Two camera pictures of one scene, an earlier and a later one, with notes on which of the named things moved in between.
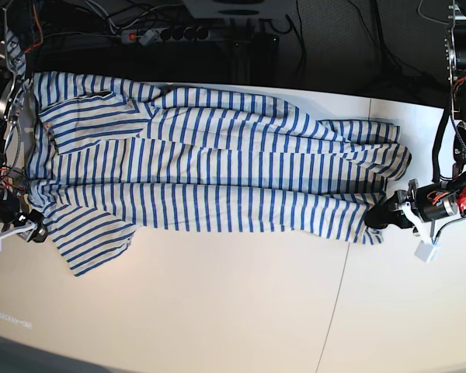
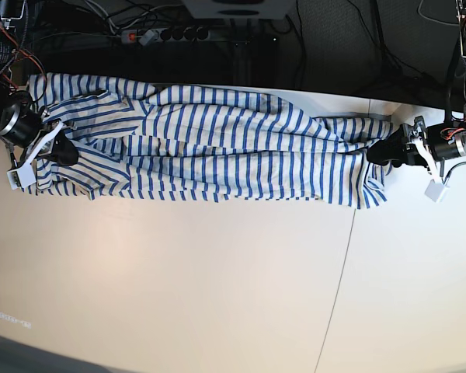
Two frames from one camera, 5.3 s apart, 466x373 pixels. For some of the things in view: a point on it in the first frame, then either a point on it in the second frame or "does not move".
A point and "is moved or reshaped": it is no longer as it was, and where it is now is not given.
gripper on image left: (3, 213) -> (26, 128)
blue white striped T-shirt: (105, 155) is moved or reshaped
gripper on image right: (429, 203) -> (398, 149)
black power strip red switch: (178, 33) does not move
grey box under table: (242, 8) does not move
